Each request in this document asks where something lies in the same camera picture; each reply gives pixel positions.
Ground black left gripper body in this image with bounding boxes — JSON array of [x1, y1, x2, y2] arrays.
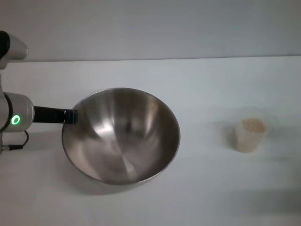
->
[[32, 105, 65, 124]]

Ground stainless steel mixing bowl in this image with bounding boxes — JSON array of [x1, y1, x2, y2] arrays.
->
[[61, 87, 181, 188]]

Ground clear plastic measuring cup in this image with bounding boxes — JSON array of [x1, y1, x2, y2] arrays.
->
[[231, 107, 280, 154]]

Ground white rice grains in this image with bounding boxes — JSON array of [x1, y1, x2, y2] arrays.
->
[[232, 118, 266, 153]]

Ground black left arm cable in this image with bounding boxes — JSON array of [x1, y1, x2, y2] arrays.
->
[[2, 130, 30, 151]]

